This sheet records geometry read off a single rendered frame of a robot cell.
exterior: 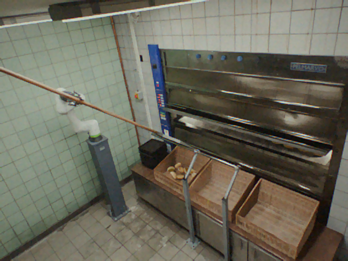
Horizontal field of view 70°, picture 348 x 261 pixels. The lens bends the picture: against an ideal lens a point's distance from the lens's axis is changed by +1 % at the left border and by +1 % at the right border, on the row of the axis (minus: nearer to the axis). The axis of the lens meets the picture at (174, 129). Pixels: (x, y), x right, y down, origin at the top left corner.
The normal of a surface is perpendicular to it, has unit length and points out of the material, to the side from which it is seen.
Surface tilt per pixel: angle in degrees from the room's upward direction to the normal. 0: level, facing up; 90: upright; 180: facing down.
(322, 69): 90
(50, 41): 90
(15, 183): 90
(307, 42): 90
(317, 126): 70
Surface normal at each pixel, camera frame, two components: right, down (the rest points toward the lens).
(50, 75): 0.71, 0.25
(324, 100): -0.69, 0.08
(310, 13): -0.69, 0.41
